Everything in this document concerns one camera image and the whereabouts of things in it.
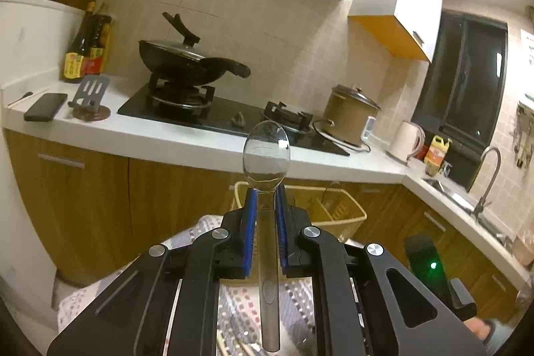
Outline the black smartphone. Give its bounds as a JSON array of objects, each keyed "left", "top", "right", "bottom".
[{"left": 24, "top": 92, "right": 68, "bottom": 122}]

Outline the black gas stove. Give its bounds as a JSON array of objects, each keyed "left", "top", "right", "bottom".
[{"left": 117, "top": 76, "right": 351, "bottom": 156}]

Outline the black power cord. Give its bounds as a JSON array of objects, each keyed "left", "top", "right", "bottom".
[{"left": 311, "top": 118, "right": 372, "bottom": 153}]

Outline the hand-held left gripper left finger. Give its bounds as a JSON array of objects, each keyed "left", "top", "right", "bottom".
[{"left": 47, "top": 187, "right": 256, "bottom": 356}]

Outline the tall dark soy sauce bottle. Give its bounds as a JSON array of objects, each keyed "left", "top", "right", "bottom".
[{"left": 63, "top": 1, "right": 96, "bottom": 83}]

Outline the clear plastic spoon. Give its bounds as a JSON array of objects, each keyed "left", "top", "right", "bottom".
[
  {"left": 229, "top": 312, "right": 261, "bottom": 344},
  {"left": 243, "top": 121, "right": 290, "bottom": 352}
]

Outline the brown rice cooker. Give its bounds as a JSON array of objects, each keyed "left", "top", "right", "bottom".
[{"left": 322, "top": 84, "right": 381, "bottom": 146}]

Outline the person's slippered foot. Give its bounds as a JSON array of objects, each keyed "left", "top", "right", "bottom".
[{"left": 465, "top": 316, "right": 507, "bottom": 344}]

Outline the grey phone stand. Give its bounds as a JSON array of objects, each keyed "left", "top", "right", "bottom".
[{"left": 67, "top": 74, "right": 111, "bottom": 122}]

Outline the glass wok lid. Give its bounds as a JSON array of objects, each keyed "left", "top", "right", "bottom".
[{"left": 140, "top": 12, "right": 207, "bottom": 60}]

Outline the hanging kitchen rag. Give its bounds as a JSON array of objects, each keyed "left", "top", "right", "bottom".
[{"left": 515, "top": 91, "right": 534, "bottom": 169}]

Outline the white wall notice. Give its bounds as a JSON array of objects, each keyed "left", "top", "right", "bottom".
[{"left": 521, "top": 28, "right": 534, "bottom": 65}]

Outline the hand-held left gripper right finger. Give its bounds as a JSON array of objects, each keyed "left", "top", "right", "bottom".
[{"left": 274, "top": 186, "right": 487, "bottom": 356}]

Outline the yellow oil bottle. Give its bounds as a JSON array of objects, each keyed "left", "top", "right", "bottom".
[{"left": 425, "top": 135, "right": 453, "bottom": 175}]

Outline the white electric kettle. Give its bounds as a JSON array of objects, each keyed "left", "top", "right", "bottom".
[{"left": 386, "top": 121, "right": 426, "bottom": 165}]

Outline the dark window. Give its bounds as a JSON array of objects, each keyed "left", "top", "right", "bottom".
[{"left": 411, "top": 11, "right": 509, "bottom": 190}]

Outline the beige plastic utensil basket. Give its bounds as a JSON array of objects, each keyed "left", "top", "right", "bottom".
[{"left": 234, "top": 181, "right": 368, "bottom": 242}]

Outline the steel sink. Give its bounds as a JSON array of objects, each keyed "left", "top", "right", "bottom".
[{"left": 421, "top": 176, "right": 510, "bottom": 244}]

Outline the dark bottle with red label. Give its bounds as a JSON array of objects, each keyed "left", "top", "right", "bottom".
[{"left": 81, "top": 14, "right": 112, "bottom": 76}]

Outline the steel faucet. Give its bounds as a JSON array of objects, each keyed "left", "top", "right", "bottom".
[{"left": 471, "top": 146, "right": 501, "bottom": 219}]

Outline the black wok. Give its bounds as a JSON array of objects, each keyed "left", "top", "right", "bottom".
[{"left": 139, "top": 40, "right": 251, "bottom": 86}]

